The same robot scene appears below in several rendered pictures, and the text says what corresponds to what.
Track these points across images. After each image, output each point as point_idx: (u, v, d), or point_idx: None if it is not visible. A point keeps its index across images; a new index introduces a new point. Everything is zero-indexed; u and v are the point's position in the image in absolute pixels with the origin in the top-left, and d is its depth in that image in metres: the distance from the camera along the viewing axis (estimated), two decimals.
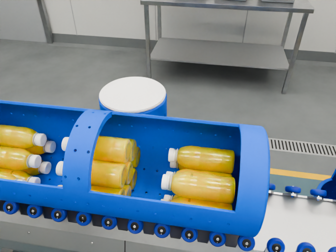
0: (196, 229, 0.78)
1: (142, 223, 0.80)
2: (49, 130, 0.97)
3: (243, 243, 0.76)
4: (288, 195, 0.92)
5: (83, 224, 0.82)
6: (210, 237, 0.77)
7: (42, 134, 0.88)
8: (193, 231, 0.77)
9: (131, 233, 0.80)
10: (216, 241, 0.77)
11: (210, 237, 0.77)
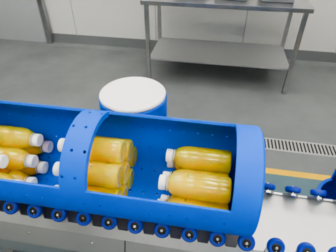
0: None
1: None
2: (47, 130, 0.97)
3: (243, 243, 0.76)
4: (288, 195, 0.92)
5: (85, 223, 0.81)
6: (211, 240, 0.77)
7: (39, 134, 0.88)
8: (191, 229, 0.78)
9: (134, 233, 0.80)
10: (217, 241, 0.77)
11: (210, 241, 0.77)
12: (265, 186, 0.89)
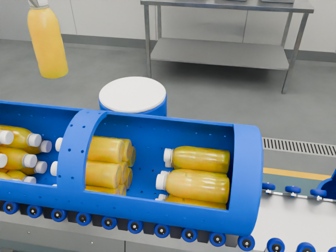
0: None
1: None
2: (45, 130, 0.97)
3: (243, 243, 0.76)
4: (288, 195, 0.92)
5: (86, 222, 0.81)
6: (211, 242, 0.77)
7: (37, 134, 0.88)
8: (190, 229, 0.78)
9: (136, 233, 0.80)
10: (218, 241, 0.77)
11: (211, 242, 0.77)
12: (265, 186, 0.89)
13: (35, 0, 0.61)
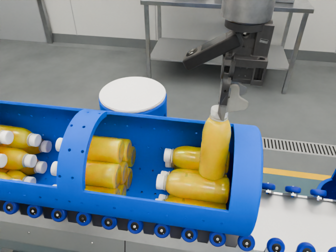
0: None
1: None
2: (45, 130, 0.97)
3: (243, 243, 0.76)
4: (288, 195, 0.92)
5: (86, 222, 0.81)
6: (211, 242, 0.77)
7: (37, 134, 0.88)
8: (190, 229, 0.78)
9: (136, 233, 0.80)
10: (218, 241, 0.77)
11: (211, 242, 0.77)
12: (265, 186, 0.89)
13: (224, 115, 0.63)
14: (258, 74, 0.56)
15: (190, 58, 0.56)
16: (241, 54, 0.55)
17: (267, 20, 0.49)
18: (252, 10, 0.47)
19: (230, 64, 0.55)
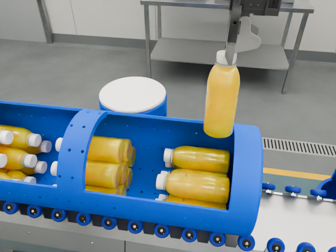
0: None
1: None
2: (45, 130, 0.97)
3: (243, 243, 0.76)
4: (288, 195, 0.92)
5: (86, 222, 0.81)
6: (211, 242, 0.77)
7: (37, 134, 0.88)
8: (190, 229, 0.78)
9: (136, 233, 0.80)
10: (218, 241, 0.77)
11: (211, 242, 0.77)
12: (265, 186, 0.89)
13: (232, 58, 0.55)
14: (273, 2, 0.48)
15: None
16: None
17: None
18: None
19: None
